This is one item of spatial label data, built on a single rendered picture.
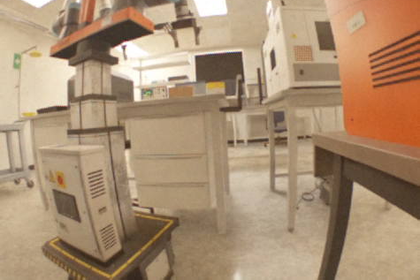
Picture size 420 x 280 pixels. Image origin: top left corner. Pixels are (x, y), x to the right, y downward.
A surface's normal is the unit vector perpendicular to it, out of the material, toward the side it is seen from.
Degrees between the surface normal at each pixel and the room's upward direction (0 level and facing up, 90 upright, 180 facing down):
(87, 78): 90
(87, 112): 90
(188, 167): 90
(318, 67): 90
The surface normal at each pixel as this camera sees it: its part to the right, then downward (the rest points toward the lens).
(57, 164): -0.30, 0.04
